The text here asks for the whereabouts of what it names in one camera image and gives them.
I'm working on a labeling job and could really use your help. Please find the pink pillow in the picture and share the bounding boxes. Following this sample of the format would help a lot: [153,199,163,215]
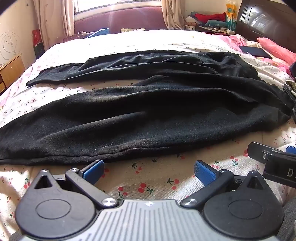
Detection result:
[257,37,296,68]

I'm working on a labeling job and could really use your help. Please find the cherry print bed sheet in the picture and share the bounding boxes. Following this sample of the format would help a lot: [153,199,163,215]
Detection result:
[0,30,296,241]

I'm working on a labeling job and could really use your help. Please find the red bag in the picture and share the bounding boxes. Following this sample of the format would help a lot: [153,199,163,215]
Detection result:
[32,29,46,59]

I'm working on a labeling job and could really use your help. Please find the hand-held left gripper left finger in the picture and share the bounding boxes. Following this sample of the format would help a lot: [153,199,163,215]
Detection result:
[32,159,119,210]

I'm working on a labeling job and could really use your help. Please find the dark patterned bag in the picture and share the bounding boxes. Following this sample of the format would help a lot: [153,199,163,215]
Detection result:
[63,32,84,42]

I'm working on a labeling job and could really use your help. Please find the black flat tablet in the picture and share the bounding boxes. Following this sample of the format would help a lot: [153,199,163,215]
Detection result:
[238,46,273,60]

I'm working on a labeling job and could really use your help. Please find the dark wooden headboard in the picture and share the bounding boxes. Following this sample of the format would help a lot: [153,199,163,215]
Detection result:
[236,0,296,48]

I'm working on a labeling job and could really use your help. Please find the window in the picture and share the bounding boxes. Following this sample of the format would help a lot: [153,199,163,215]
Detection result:
[74,0,162,12]

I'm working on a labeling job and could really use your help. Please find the black pants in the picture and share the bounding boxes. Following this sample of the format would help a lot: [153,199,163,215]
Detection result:
[0,50,293,166]

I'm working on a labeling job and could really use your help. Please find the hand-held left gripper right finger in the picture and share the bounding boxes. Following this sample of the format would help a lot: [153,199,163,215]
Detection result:
[180,160,270,208]

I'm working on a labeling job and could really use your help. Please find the dark grey folded garment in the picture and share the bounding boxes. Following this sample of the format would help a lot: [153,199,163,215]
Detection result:
[283,80,296,103]

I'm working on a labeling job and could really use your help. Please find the teal garment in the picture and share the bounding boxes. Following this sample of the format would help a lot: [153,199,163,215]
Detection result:
[205,20,227,27]

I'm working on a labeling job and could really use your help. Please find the blue cloth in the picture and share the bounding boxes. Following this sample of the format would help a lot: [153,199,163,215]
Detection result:
[88,28,110,38]

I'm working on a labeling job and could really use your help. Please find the red garment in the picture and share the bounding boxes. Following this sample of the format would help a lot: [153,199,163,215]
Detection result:
[194,12,226,22]

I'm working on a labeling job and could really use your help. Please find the beige curtain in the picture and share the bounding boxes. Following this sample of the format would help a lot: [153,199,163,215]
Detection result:
[32,0,75,50]
[161,0,186,30]

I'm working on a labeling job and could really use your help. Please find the wooden cabinet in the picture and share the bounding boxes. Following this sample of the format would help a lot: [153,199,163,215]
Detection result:
[0,54,25,95]

